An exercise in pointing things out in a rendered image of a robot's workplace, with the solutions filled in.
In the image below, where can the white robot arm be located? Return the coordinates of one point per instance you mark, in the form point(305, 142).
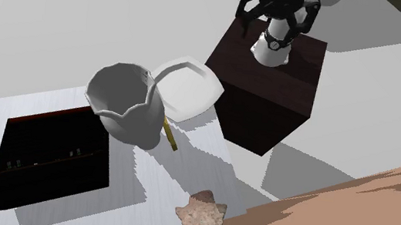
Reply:
point(272, 56)

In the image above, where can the dark robot stand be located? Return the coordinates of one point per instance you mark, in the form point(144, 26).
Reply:
point(264, 85)

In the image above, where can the white plate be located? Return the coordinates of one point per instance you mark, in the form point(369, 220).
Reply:
point(187, 91)

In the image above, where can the yellow pencil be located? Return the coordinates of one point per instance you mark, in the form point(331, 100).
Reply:
point(170, 135)

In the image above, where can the white scalloped vase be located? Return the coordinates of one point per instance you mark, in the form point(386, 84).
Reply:
point(135, 119)

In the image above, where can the beige rock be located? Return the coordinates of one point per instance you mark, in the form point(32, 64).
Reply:
point(201, 218)

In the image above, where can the black open box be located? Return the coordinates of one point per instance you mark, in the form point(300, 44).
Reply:
point(51, 163)

